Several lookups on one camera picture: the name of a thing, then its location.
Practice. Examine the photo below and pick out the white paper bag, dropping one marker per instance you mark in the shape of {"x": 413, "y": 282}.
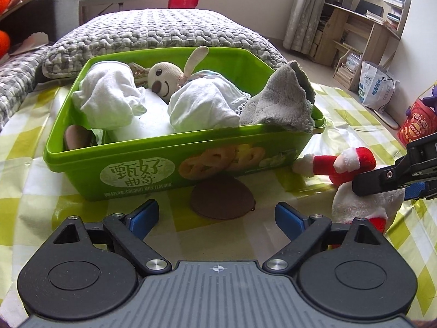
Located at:
{"x": 377, "y": 87}

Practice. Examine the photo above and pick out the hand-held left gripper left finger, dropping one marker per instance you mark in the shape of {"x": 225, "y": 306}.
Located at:
{"x": 145, "y": 218}

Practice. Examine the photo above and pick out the red white santa plush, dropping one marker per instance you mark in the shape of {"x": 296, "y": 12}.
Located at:
{"x": 348, "y": 164}

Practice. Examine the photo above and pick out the beige curtain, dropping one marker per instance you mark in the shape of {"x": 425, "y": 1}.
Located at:
{"x": 314, "y": 10}

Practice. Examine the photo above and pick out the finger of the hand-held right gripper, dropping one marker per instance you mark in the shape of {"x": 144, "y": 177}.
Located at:
{"x": 382, "y": 179}
{"x": 414, "y": 190}

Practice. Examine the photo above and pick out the grey quilted sofa cover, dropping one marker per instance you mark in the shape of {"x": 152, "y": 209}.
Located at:
{"x": 17, "y": 75}

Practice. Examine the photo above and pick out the dark grey sofa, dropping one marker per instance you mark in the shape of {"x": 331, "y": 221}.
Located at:
{"x": 51, "y": 13}

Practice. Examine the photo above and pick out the plain white cloth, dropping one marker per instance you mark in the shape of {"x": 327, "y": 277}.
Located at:
{"x": 105, "y": 95}

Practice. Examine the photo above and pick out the beige rabbit doll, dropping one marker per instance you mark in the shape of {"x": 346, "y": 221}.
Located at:
{"x": 164, "y": 78}

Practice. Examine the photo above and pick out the wooden desk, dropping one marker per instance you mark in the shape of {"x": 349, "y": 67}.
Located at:
{"x": 362, "y": 24}

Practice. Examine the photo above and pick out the green plastic box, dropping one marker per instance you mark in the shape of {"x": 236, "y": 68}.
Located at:
{"x": 85, "y": 157}

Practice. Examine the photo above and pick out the grey towel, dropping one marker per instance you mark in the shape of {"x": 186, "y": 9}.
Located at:
{"x": 280, "y": 106}

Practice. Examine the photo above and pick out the grey quilted cushion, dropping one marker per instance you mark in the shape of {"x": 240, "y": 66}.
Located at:
{"x": 170, "y": 27}

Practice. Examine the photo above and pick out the white foam block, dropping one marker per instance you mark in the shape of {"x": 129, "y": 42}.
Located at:
{"x": 150, "y": 123}

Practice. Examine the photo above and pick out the black laptop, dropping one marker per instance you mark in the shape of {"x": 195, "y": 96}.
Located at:
{"x": 368, "y": 6}

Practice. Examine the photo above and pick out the brown round pad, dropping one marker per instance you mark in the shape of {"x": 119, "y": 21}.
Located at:
{"x": 222, "y": 200}
{"x": 76, "y": 138}

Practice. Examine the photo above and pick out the purple toy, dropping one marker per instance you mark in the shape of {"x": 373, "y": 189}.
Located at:
{"x": 432, "y": 94}

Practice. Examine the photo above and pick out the white lace-trimmed cloth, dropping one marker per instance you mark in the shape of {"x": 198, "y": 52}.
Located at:
{"x": 201, "y": 106}

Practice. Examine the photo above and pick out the white shell-shaped plush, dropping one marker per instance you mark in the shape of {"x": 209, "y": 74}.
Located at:
{"x": 32, "y": 41}

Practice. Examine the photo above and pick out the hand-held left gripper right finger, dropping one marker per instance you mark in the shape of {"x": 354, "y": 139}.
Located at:
{"x": 290, "y": 222}

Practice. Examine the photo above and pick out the yellow checked tablecloth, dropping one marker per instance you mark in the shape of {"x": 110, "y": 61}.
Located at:
{"x": 34, "y": 184}

